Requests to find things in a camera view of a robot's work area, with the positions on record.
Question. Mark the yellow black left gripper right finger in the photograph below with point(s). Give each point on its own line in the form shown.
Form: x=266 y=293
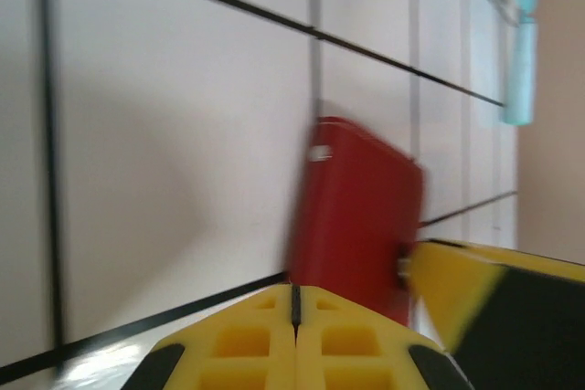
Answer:
x=352 y=344

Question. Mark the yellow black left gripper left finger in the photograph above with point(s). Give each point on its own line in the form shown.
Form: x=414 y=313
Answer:
x=237 y=344

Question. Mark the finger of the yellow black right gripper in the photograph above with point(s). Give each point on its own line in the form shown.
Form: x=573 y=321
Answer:
x=512 y=317

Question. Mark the red card holder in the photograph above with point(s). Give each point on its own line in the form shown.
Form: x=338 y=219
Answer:
x=356 y=207

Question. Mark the light blue plastic shovel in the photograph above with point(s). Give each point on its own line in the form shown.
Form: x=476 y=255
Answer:
x=521 y=70

